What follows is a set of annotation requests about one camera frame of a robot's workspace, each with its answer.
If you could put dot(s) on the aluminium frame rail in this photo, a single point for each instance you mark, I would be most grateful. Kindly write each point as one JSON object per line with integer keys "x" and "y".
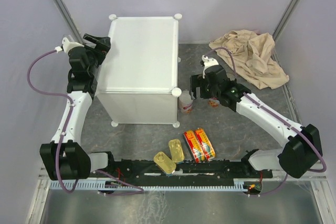
{"x": 82, "y": 171}

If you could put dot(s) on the red green tin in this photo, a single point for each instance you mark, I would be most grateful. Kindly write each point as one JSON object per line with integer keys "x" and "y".
{"x": 205, "y": 144}

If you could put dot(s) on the white plastic cube cabinet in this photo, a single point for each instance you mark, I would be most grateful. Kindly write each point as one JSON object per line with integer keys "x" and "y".
{"x": 137, "y": 82}

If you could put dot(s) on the orange label white-lid can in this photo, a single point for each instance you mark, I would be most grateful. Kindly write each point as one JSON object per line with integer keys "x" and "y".
{"x": 213, "y": 102}

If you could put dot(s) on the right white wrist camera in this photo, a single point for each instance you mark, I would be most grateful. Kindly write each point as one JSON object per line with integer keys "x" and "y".
{"x": 207, "y": 62}

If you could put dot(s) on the beige crumpled cloth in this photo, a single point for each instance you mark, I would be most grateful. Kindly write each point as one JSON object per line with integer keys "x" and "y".
{"x": 250, "y": 53}

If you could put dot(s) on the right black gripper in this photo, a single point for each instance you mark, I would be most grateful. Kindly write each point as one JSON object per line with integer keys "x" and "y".
{"x": 197, "y": 81}

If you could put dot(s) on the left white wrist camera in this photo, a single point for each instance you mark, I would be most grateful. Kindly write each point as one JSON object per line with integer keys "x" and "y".
{"x": 68, "y": 43}

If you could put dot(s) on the gold tin lower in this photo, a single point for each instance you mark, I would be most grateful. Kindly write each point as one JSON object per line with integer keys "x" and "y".
{"x": 164, "y": 163}

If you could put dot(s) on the light blue cable duct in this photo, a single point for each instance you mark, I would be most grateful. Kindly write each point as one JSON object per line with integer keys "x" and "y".
{"x": 108, "y": 184}

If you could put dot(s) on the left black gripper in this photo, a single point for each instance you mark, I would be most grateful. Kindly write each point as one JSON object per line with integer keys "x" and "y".
{"x": 101, "y": 52}

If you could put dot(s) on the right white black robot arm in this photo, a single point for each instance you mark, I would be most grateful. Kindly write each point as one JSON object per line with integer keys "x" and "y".
{"x": 300, "y": 146}

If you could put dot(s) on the gold tin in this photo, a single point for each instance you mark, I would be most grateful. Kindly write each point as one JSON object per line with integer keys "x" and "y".
{"x": 176, "y": 151}
{"x": 164, "y": 163}

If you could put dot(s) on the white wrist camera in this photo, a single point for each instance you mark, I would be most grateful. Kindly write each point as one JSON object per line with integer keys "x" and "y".
{"x": 68, "y": 43}
{"x": 207, "y": 62}

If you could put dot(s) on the gold tin upper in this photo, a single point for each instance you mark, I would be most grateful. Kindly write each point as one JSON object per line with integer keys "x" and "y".
{"x": 176, "y": 151}

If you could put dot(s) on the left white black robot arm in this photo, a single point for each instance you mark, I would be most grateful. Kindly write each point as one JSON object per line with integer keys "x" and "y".
{"x": 63, "y": 157}

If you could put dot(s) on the red white tall can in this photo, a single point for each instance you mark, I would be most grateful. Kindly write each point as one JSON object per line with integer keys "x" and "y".
{"x": 185, "y": 102}

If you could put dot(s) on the red yellow flat tin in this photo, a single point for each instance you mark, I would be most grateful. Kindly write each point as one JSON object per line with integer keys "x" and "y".
{"x": 194, "y": 146}

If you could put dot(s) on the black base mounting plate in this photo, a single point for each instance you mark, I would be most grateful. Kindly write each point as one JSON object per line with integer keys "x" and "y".
{"x": 141, "y": 172}

